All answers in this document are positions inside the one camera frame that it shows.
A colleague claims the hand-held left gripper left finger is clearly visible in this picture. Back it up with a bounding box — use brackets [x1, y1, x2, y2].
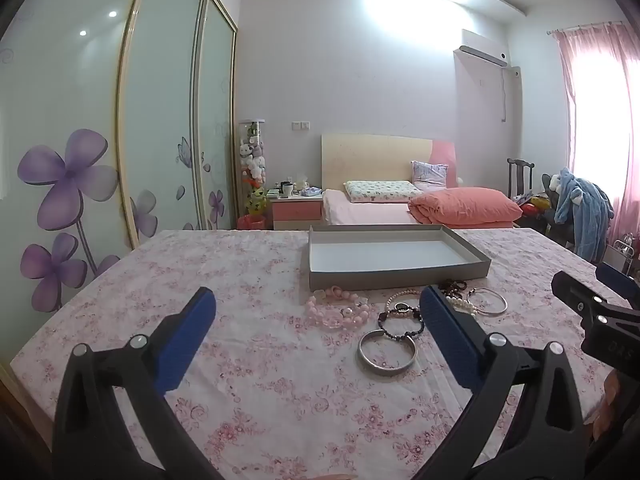
[52, 287, 217, 480]

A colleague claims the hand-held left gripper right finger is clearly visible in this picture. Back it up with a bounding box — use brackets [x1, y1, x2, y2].
[401, 285, 589, 480]

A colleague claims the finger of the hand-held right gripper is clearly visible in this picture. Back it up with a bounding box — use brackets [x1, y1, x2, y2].
[595, 261, 640, 309]
[551, 271, 614, 329]

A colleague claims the dark red bead bracelet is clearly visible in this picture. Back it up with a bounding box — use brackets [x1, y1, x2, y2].
[439, 279, 474, 298]

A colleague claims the black bead bracelet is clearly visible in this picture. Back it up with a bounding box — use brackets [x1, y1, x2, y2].
[377, 310, 426, 344]

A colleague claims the pinkish pearl bracelet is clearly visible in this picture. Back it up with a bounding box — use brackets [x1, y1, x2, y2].
[386, 288, 423, 310]

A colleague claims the thin silver bangle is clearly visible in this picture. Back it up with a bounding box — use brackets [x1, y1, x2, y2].
[467, 287, 509, 317]

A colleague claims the wide silver bangle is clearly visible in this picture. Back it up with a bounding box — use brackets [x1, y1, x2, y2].
[356, 329, 417, 374]

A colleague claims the grey cardboard tray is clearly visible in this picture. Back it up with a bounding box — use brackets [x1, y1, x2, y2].
[307, 224, 492, 293]

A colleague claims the pink bead bracelet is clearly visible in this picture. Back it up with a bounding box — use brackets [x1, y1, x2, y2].
[305, 285, 374, 332]

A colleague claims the white metal rack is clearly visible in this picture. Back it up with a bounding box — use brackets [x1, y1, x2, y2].
[609, 236, 637, 275]

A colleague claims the blue fleece robe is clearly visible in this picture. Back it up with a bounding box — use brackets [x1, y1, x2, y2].
[552, 167, 616, 264]

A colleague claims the coral folded quilt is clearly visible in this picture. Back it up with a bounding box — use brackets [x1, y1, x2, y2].
[408, 187, 524, 225]

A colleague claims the dark wooden chair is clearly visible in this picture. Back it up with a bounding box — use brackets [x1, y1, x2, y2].
[506, 157, 537, 200]

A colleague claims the bed with pink sheet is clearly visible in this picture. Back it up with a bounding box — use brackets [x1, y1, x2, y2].
[322, 189, 516, 228]

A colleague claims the dotted white pillow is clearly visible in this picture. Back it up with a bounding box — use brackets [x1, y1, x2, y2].
[343, 180, 424, 205]

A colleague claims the purple floral pillow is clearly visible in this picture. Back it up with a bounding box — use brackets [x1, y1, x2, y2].
[410, 161, 450, 192]

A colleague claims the pink nightstand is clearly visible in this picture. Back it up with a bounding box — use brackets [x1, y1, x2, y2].
[269, 194, 324, 231]

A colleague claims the plush toy display tube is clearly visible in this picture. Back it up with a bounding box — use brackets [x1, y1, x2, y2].
[238, 119, 269, 219]

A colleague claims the beige and pink headboard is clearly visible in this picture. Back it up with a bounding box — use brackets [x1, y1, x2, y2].
[321, 133, 457, 192]

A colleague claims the pink curtain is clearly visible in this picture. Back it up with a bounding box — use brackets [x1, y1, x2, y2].
[549, 21, 640, 263]

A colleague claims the flower print sliding wardrobe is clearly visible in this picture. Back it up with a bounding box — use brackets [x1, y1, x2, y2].
[0, 0, 239, 313]

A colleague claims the white air conditioner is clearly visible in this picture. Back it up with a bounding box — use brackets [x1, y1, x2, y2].
[453, 29, 509, 67]

